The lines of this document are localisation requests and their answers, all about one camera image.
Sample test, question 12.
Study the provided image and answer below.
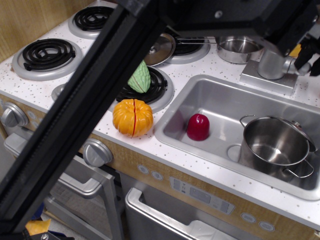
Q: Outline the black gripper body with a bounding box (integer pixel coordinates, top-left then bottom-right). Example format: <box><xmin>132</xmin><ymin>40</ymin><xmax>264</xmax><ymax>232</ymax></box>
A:
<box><xmin>259</xmin><ymin>4</ymin><xmax>319</xmax><ymax>57</ymax></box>

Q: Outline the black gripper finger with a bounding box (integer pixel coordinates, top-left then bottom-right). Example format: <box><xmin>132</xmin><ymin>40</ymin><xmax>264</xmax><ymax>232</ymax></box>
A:
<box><xmin>294</xmin><ymin>38</ymin><xmax>316</xmax><ymax>70</ymax></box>
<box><xmin>309</xmin><ymin>58</ymin><xmax>320</xmax><ymax>77</ymax></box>

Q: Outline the silver faucet with lever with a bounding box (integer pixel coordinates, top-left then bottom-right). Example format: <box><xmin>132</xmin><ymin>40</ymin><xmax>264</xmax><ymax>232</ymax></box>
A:
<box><xmin>240</xmin><ymin>50</ymin><xmax>312</xmax><ymax>96</ymax></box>

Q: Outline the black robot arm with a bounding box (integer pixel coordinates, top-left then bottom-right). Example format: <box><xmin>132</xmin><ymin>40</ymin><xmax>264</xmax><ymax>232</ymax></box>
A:
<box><xmin>0</xmin><ymin>0</ymin><xmax>318</xmax><ymax>235</ymax></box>

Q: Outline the small steel pot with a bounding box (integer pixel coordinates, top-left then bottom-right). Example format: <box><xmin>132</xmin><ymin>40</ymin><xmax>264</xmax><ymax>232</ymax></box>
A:
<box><xmin>215</xmin><ymin>36</ymin><xmax>264</xmax><ymax>64</ymax></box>

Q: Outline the silver sink basin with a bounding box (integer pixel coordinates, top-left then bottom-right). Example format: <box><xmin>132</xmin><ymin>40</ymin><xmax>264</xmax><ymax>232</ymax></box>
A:
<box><xmin>154</xmin><ymin>75</ymin><xmax>320</xmax><ymax>201</ymax></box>

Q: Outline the steel pot in sink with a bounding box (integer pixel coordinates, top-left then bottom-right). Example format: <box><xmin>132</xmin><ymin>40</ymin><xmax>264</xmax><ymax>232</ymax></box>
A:
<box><xmin>238</xmin><ymin>114</ymin><xmax>317</xmax><ymax>181</ymax></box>

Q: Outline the back right stove burner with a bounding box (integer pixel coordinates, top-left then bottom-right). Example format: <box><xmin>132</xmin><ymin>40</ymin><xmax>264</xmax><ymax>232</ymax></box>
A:
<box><xmin>164</xmin><ymin>27</ymin><xmax>210</xmax><ymax>65</ymax></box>

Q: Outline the stove burner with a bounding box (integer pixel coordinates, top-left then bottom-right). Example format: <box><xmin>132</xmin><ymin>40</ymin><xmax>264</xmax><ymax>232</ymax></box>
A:
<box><xmin>108</xmin><ymin>66</ymin><xmax>174</xmax><ymax>114</ymax></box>
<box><xmin>11</xmin><ymin>38</ymin><xmax>83</xmax><ymax>81</ymax></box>
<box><xmin>68</xmin><ymin>6</ymin><xmax>114</xmax><ymax>40</ymax></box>
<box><xmin>164</xmin><ymin>27</ymin><xmax>210</xmax><ymax>65</ymax></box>

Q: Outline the steel pot lid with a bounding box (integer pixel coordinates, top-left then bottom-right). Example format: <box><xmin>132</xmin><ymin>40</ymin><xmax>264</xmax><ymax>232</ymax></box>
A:
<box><xmin>144</xmin><ymin>33</ymin><xmax>176</xmax><ymax>66</ymax></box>

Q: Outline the red toy cup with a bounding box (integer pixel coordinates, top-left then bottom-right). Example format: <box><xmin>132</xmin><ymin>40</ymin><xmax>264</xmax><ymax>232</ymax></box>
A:
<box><xmin>186</xmin><ymin>113</ymin><xmax>210</xmax><ymax>141</ymax></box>

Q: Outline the front right stove burner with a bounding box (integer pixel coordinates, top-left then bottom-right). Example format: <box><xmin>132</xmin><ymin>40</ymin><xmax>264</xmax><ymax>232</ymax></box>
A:
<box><xmin>108</xmin><ymin>66</ymin><xmax>174</xmax><ymax>114</ymax></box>

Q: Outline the green toy vegetable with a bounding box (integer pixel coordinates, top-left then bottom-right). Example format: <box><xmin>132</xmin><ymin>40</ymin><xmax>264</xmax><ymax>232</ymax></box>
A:
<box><xmin>127</xmin><ymin>60</ymin><xmax>151</xmax><ymax>94</ymax></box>

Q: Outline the orange toy pumpkin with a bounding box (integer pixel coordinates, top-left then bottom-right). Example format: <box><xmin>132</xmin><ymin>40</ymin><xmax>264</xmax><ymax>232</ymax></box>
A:
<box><xmin>112</xmin><ymin>99</ymin><xmax>154</xmax><ymax>137</ymax></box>

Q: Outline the back left stove burner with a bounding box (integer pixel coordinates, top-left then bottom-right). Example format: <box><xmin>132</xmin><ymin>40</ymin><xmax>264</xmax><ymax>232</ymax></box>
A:
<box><xmin>68</xmin><ymin>6</ymin><xmax>114</xmax><ymax>40</ymax></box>

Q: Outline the silver dishwasher door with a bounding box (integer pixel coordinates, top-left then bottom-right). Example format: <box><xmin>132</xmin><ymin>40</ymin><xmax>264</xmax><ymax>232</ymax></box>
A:
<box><xmin>125</xmin><ymin>187</ymin><xmax>255</xmax><ymax>240</ymax></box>

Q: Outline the silver oven knob right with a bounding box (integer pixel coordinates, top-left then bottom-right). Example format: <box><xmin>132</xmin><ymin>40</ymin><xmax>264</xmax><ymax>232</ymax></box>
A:
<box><xmin>82</xmin><ymin>138</ymin><xmax>114</xmax><ymax>168</ymax></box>

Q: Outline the silver oven knob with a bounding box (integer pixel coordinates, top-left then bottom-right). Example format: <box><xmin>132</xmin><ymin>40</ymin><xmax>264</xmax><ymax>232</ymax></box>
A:
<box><xmin>0</xmin><ymin>102</ymin><xmax>29</xmax><ymax>128</ymax></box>
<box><xmin>82</xmin><ymin>138</ymin><xmax>114</xmax><ymax>168</ymax></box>

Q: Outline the silver stove knob front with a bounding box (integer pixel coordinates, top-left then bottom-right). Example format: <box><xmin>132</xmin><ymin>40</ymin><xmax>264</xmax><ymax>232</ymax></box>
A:
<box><xmin>51</xmin><ymin>84</ymin><xmax>65</xmax><ymax>102</ymax></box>

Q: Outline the front left stove burner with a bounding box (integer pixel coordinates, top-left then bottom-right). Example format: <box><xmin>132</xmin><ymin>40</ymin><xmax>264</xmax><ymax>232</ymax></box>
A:
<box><xmin>11</xmin><ymin>38</ymin><xmax>83</xmax><ymax>81</ymax></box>

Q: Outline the silver oven knob left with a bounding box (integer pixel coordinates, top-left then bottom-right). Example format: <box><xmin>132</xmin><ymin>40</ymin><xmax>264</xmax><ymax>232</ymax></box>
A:
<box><xmin>0</xmin><ymin>102</ymin><xmax>29</xmax><ymax>128</ymax></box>

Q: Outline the yellow tape piece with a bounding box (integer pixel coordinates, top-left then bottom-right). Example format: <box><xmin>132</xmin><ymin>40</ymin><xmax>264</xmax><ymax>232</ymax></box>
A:
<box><xmin>25</xmin><ymin>218</ymin><xmax>51</xmax><ymax>236</ymax></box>

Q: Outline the silver oven door handle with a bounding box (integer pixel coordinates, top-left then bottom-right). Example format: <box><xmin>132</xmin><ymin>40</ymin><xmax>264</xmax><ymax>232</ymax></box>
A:
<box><xmin>4</xmin><ymin>133</ymin><xmax>113</xmax><ymax>199</ymax></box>

